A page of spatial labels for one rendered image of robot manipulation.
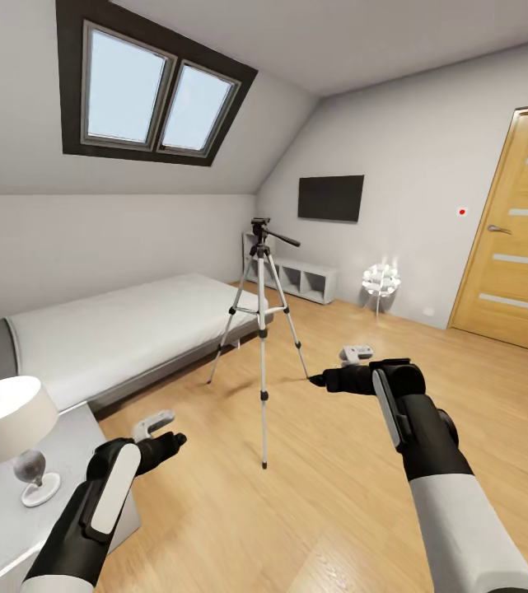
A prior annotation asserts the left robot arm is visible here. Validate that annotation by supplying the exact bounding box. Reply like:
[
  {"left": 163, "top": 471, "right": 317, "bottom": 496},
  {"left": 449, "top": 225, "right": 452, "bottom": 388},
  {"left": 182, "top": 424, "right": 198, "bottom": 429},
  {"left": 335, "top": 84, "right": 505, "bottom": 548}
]
[{"left": 17, "top": 410, "right": 186, "bottom": 593}]

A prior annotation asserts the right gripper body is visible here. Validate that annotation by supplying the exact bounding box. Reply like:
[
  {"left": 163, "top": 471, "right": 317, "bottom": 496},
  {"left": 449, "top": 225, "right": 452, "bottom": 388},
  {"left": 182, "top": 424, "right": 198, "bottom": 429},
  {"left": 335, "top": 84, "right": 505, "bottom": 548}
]
[{"left": 325, "top": 365, "right": 364, "bottom": 395}]

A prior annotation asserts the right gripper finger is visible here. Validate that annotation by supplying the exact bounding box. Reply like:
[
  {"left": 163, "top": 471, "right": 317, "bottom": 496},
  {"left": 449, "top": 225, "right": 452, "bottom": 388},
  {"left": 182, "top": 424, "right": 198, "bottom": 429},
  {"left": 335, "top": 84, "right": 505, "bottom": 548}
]
[{"left": 309, "top": 371, "right": 326, "bottom": 387}]

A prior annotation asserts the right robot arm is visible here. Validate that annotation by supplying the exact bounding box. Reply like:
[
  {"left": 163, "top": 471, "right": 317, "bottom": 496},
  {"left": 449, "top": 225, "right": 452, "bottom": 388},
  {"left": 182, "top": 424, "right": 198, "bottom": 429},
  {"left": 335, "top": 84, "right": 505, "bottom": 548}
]
[{"left": 309, "top": 345, "right": 528, "bottom": 593}]

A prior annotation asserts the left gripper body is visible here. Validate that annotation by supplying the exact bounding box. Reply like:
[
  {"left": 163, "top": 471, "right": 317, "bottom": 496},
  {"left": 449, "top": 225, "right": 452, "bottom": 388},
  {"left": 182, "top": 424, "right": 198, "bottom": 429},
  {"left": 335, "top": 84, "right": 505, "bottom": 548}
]
[{"left": 143, "top": 431, "right": 179, "bottom": 472}]

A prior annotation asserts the camera tripod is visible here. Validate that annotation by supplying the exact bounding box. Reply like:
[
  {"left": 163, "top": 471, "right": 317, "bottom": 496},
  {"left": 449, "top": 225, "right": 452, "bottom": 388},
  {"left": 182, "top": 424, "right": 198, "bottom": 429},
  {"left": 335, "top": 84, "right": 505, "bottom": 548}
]
[{"left": 217, "top": 217, "right": 305, "bottom": 469}]

